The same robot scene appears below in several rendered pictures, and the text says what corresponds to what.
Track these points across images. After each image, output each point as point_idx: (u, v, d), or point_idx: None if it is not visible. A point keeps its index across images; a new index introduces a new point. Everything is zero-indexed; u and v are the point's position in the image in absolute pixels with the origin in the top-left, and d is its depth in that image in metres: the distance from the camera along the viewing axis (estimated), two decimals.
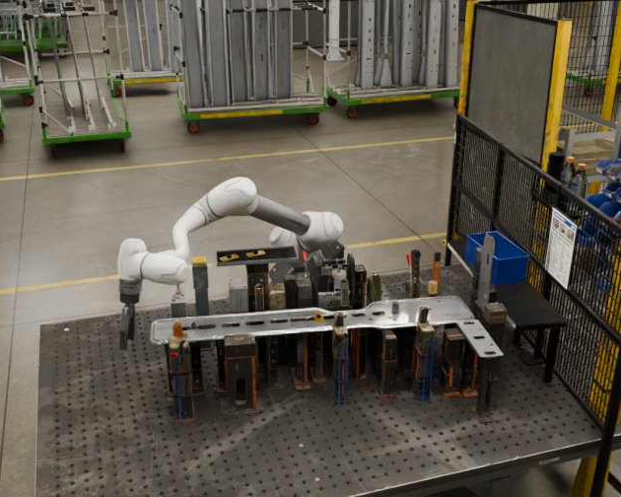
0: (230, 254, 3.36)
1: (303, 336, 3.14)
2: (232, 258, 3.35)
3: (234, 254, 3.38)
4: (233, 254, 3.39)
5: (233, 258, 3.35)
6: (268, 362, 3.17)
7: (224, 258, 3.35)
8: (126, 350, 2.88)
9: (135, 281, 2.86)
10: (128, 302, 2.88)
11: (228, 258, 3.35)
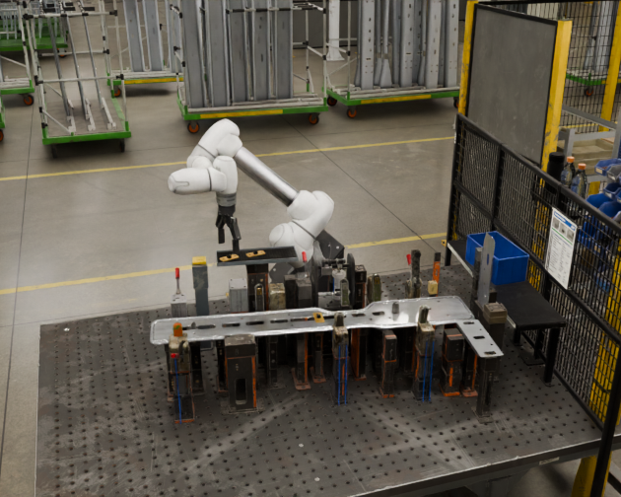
0: (230, 254, 3.36)
1: (303, 336, 3.14)
2: (232, 258, 3.35)
3: (234, 255, 3.38)
4: (233, 254, 3.39)
5: (233, 258, 3.35)
6: (268, 362, 3.17)
7: (224, 258, 3.35)
8: (239, 252, 3.29)
9: (235, 192, 3.21)
10: (232, 212, 3.24)
11: (228, 258, 3.35)
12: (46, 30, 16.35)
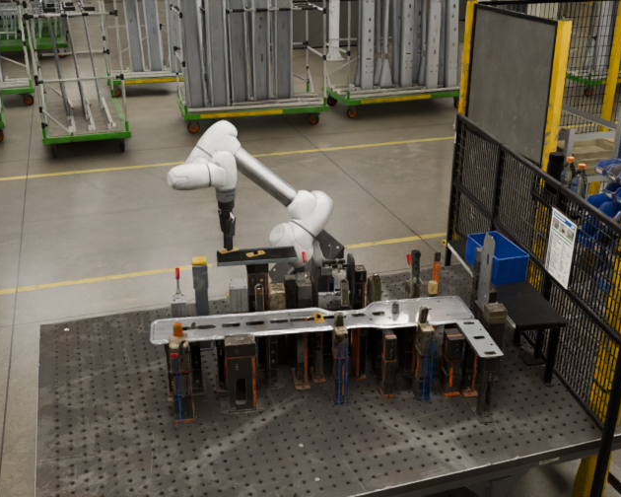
0: None
1: (303, 336, 3.14)
2: (232, 250, 3.33)
3: (234, 248, 3.36)
4: (233, 247, 3.37)
5: (233, 250, 3.33)
6: (268, 362, 3.17)
7: (223, 250, 3.33)
8: (233, 248, 3.33)
9: (234, 188, 3.21)
10: (231, 207, 3.23)
11: (227, 250, 3.33)
12: (46, 30, 16.35)
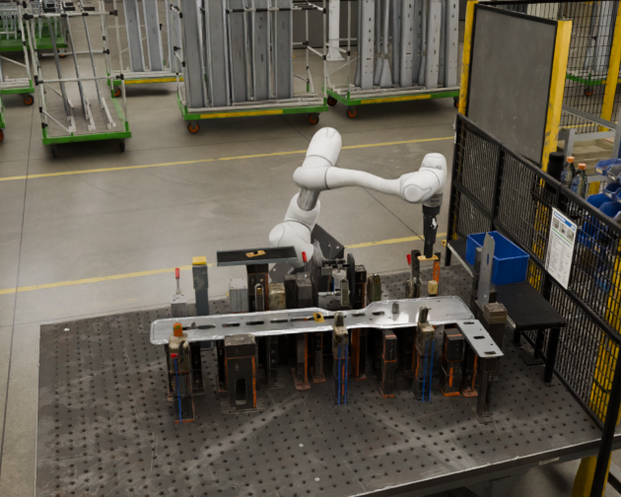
0: None
1: (303, 336, 3.14)
2: (431, 258, 3.14)
3: (434, 256, 3.17)
4: (433, 255, 3.18)
5: (431, 259, 3.14)
6: (268, 362, 3.17)
7: (422, 257, 3.15)
8: (432, 257, 3.14)
9: (441, 193, 3.01)
10: (435, 214, 3.04)
11: (426, 258, 3.15)
12: (46, 30, 16.35)
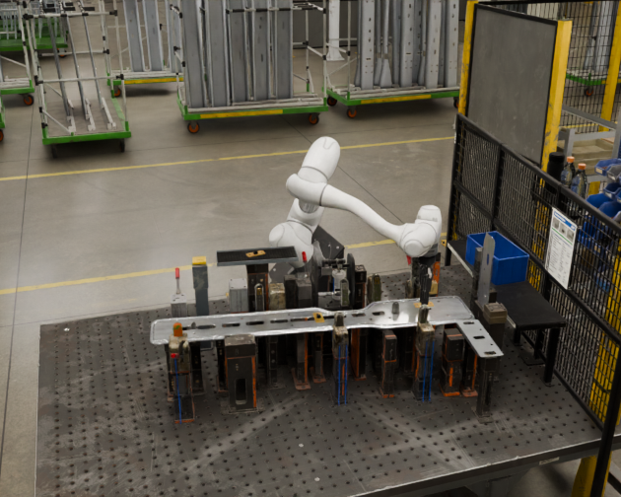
0: None
1: (303, 336, 3.14)
2: (426, 306, 3.23)
3: (430, 303, 3.25)
4: (429, 302, 3.26)
5: (427, 306, 3.23)
6: (268, 362, 3.17)
7: (418, 305, 3.24)
8: (428, 304, 3.23)
9: (436, 245, 3.09)
10: (430, 263, 3.12)
11: None
12: (46, 30, 16.35)
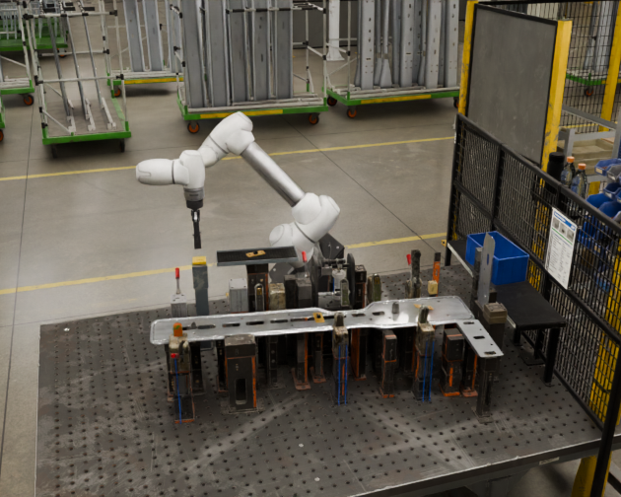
0: None
1: (303, 336, 3.14)
2: None
3: (430, 307, 3.26)
4: (428, 306, 3.27)
5: None
6: (268, 362, 3.17)
7: (418, 306, 3.24)
8: (201, 248, 3.33)
9: (199, 188, 3.18)
10: (195, 207, 3.21)
11: None
12: (46, 30, 16.35)
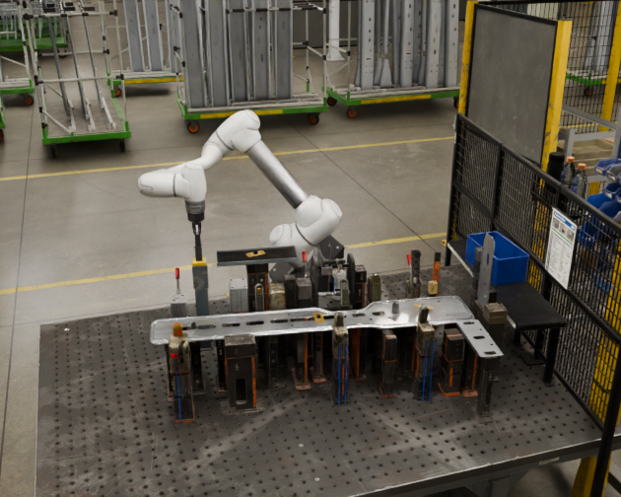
0: None
1: (303, 336, 3.14)
2: None
3: (430, 307, 3.26)
4: (428, 306, 3.27)
5: None
6: (268, 362, 3.17)
7: (418, 306, 3.24)
8: (202, 260, 3.35)
9: (200, 201, 3.21)
10: (197, 220, 3.24)
11: None
12: None
